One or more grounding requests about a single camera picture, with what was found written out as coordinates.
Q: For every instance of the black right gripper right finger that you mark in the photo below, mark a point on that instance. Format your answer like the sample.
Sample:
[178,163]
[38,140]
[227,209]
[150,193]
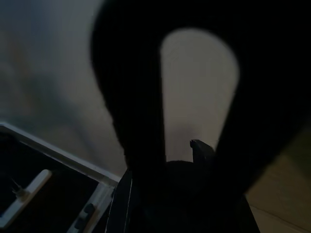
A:
[267,72]

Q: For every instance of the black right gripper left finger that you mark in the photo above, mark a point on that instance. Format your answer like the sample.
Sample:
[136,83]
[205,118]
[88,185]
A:
[131,85]

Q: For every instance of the white frame with dark panel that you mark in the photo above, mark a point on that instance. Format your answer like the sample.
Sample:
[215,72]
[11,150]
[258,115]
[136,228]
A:
[73,157]

